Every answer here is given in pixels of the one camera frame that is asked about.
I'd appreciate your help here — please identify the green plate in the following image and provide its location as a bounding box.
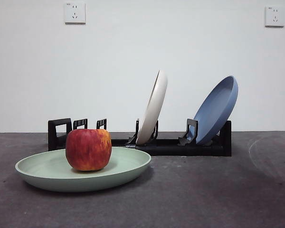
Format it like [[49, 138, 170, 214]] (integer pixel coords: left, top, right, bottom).
[[15, 146, 152, 192]]

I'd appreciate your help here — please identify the red apple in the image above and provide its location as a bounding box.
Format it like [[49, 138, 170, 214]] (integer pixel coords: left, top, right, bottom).
[[66, 128, 112, 171]]

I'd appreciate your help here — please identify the cream plate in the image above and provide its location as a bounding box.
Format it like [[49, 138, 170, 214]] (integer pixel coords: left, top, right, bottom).
[[135, 69, 169, 145]]

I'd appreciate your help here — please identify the black plate rack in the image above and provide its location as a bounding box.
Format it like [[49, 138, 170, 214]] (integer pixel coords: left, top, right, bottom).
[[47, 118, 232, 157]]

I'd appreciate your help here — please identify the blue plate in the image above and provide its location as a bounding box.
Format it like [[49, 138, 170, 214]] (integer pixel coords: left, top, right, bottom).
[[189, 75, 239, 145]]

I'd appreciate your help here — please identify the white wall socket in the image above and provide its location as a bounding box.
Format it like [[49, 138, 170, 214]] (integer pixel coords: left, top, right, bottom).
[[64, 2, 86, 24], [265, 6, 285, 28]]

